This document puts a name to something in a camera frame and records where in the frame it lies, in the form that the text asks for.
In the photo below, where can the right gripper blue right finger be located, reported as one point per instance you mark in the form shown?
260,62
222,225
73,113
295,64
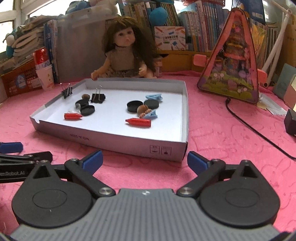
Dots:
207,172

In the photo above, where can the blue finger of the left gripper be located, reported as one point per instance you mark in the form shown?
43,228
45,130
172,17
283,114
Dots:
35,157
11,147

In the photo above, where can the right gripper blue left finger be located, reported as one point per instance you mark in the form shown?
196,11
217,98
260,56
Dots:
80,171

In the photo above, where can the small black cap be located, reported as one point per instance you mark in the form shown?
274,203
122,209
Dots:
87,110

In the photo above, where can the clear plastic round piece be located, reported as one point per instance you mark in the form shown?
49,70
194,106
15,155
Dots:
75,109

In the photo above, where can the blue hair clip with bears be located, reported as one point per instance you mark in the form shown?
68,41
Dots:
149,114

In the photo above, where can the small black round lid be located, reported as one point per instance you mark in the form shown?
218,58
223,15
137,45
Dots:
81,103

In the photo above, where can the large black binder clip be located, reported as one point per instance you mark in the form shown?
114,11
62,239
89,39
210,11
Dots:
98,97

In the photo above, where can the small brown hazelnut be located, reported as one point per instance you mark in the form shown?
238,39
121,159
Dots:
86,97

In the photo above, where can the light blue hair clip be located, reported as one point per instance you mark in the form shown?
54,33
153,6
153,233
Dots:
157,97

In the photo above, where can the black round cap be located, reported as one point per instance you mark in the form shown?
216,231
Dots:
133,105

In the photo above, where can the pink towel mat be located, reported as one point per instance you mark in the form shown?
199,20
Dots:
229,132

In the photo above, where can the grey cardboard tray box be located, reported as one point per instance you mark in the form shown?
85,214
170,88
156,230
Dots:
107,128

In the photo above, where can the red plastic basket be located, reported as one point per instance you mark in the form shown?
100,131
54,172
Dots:
21,80

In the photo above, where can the small black binder clip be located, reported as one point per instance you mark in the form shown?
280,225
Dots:
66,90

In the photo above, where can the white paper cup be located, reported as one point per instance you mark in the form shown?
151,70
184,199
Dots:
45,76

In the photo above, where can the red cola can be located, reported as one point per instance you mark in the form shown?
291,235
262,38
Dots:
41,58

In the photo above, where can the pink triangular toy house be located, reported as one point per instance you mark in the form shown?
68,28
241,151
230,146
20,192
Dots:
231,69

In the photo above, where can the black power adapter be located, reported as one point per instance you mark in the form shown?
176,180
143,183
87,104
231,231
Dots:
290,122

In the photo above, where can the yellow wooden drawer box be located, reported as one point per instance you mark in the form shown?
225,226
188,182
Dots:
173,60

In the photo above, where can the blue white plush toy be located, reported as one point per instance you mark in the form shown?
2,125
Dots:
10,39

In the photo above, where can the stack of books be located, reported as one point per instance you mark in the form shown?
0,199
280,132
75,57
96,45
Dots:
29,37

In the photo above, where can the colourful stationery box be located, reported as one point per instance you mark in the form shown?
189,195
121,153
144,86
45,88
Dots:
170,38

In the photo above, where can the brown haired doll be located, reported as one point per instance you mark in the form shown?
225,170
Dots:
129,49

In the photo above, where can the white lamp stand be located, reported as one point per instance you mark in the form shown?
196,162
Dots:
274,55

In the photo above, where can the large blue plush toy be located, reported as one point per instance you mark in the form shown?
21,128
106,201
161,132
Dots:
107,7

